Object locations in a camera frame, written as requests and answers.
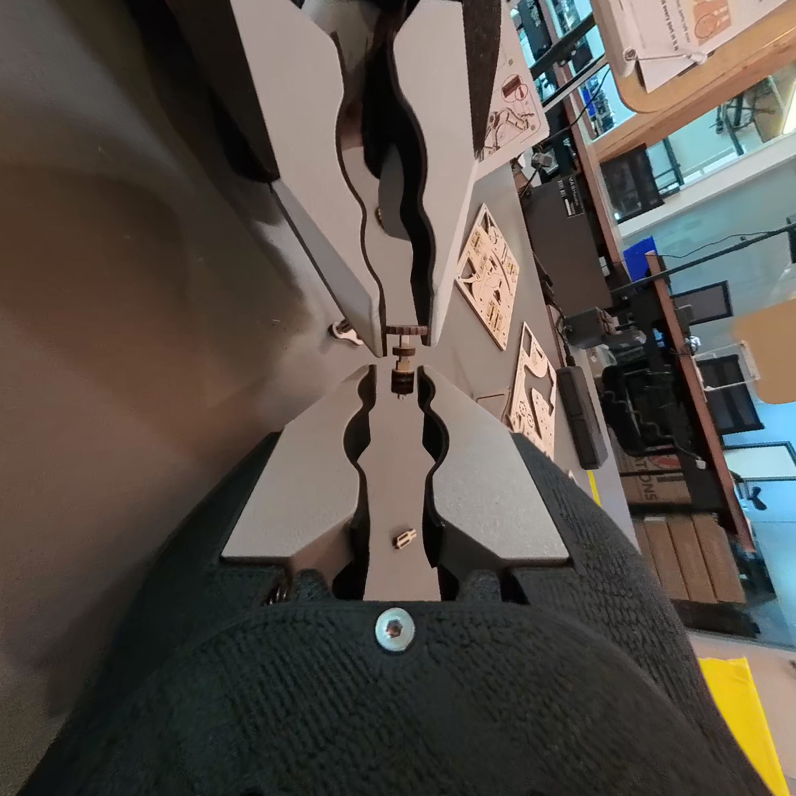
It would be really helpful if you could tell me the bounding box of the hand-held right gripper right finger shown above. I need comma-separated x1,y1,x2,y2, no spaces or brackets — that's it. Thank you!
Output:
417,364,571,574

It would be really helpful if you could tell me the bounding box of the black equipment box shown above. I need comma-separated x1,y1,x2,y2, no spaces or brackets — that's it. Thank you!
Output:
521,145,615,313

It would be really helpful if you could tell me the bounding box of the wooden crate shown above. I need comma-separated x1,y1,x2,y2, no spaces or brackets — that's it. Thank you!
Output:
639,512,748,605

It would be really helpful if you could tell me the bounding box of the cardboard box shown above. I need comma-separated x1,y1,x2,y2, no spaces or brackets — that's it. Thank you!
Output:
612,429,695,506

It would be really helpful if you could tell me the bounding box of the blue plastic bin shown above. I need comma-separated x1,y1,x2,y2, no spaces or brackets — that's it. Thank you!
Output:
622,235,663,282

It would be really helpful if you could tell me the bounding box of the black power cable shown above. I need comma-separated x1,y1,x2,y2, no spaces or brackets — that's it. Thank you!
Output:
540,274,574,369

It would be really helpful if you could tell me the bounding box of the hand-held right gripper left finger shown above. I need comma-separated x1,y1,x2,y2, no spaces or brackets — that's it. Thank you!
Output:
221,364,379,599

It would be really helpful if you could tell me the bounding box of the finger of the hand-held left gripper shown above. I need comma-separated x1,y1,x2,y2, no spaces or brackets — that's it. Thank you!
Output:
362,0,481,346
230,0,385,358

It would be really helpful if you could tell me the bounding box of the wooden parts sheet with cut-outs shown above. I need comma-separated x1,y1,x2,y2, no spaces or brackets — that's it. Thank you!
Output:
502,321,558,462

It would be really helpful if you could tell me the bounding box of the yellow plastic bin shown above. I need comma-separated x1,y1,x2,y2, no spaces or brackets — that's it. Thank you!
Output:
695,655,792,796

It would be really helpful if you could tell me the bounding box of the open instruction booklet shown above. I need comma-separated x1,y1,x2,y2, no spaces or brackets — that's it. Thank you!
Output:
478,17,552,167

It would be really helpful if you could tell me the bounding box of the small wooden axle assembly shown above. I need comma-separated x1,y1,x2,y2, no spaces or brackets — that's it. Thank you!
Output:
386,323,430,400

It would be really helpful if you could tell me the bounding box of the black power adapter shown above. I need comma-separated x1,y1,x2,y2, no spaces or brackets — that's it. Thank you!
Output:
555,366,612,471

